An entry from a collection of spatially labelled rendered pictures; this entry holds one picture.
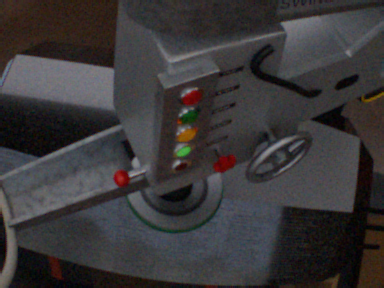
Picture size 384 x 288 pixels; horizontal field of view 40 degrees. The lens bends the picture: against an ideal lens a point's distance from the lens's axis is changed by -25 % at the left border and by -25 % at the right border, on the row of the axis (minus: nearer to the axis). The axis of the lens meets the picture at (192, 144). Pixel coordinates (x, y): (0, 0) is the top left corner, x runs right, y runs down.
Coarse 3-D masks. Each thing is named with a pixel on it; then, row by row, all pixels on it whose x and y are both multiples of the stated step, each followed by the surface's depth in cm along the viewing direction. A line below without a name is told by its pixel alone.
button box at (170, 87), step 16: (208, 64) 89; (160, 80) 87; (176, 80) 87; (192, 80) 88; (208, 80) 89; (160, 96) 89; (176, 96) 89; (208, 96) 93; (160, 112) 92; (176, 112) 93; (208, 112) 98; (160, 128) 95; (176, 128) 97; (208, 128) 102; (160, 144) 99; (176, 144) 102; (160, 160) 104; (176, 160) 106; (192, 160) 109; (160, 176) 109
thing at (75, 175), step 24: (72, 144) 126; (96, 144) 128; (120, 144) 132; (24, 168) 121; (48, 168) 126; (72, 168) 128; (96, 168) 129; (120, 168) 129; (24, 192) 123; (48, 192) 124; (72, 192) 125; (96, 192) 121; (120, 192) 125; (24, 216) 116; (48, 216) 119
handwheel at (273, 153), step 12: (264, 132) 120; (300, 132) 114; (276, 144) 112; (288, 144) 113; (300, 144) 117; (264, 156) 113; (276, 156) 117; (288, 156) 117; (300, 156) 123; (252, 168) 115; (276, 168) 118; (288, 168) 124; (252, 180) 119; (264, 180) 123
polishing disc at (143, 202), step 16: (208, 176) 151; (144, 192) 148; (192, 192) 149; (208, 192) 150; (144, 208) 147; (160, 208) 147; (176, 208) 147; (192, 208) 148; (208, 208) 148; (160, 224) 145; (176, 224) 145; (192, 224) 146
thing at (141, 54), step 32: (128, 32) 98; (256, 32) 89; (128, 64) 105; (160, 64) 88; (192, 64) 87; (224, 64) 91; (128, 96) 113; (224, 96) 99; (256, 96) 104; (128, 128) 122; (224, 128) 109; (256, 128) 115; (160, 192) 120
